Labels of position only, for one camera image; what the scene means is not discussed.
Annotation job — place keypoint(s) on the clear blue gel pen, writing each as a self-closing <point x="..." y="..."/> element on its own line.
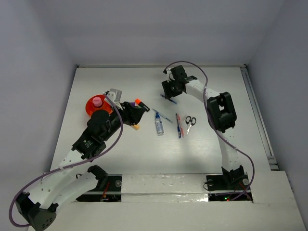
<point x="163" y="116"/>

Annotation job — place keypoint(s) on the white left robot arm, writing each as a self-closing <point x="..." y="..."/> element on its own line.
<point x="40" y="201"/>

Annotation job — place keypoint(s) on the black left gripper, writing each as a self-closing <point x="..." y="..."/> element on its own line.
<point x="128" y="113"/>

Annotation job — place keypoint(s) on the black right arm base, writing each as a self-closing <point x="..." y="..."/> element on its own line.
<point x="221" y="191"/>

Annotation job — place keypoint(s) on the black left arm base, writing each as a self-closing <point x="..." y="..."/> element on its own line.
<point x="108" y="192"/>

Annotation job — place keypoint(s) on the dark blue gel pen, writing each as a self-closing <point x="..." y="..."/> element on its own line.
<point x="171" y="100"/>

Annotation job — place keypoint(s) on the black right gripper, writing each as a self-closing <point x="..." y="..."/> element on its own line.
<point x="168" y="93"/>

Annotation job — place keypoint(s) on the aluminium rail on right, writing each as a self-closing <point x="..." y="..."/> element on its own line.
<point x="259" y="120"/>

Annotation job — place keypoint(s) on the yellow pink glue stick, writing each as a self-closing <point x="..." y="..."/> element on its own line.
<point x="135" y="127"/>

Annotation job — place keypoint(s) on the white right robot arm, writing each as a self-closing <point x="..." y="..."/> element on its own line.
<point x="221" y="115"/>

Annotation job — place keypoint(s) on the blue ballpoint pen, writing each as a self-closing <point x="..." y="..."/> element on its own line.
<point x="178" y="126"/>

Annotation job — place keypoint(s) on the red gel pen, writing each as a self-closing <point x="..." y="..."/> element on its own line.
<point x="180" y="125"/>

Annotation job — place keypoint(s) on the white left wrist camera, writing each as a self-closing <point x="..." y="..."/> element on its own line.
<point x="114" y="95"/>

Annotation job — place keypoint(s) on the orange round organizer container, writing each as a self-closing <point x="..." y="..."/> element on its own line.
<point x="90" y="108"/>

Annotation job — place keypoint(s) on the clear spray bottle blue cap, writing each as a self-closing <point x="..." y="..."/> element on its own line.
<point x="159" y="125"/>

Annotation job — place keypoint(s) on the orange cap highlighter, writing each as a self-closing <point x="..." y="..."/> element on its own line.
<point x="142" y="105"/>

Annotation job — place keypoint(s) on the black handled scissors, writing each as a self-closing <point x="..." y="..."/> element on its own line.
<point x="190" y="121"/>

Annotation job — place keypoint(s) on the pink patterned tube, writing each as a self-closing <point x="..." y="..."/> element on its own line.
<point x="97" y="102"/>

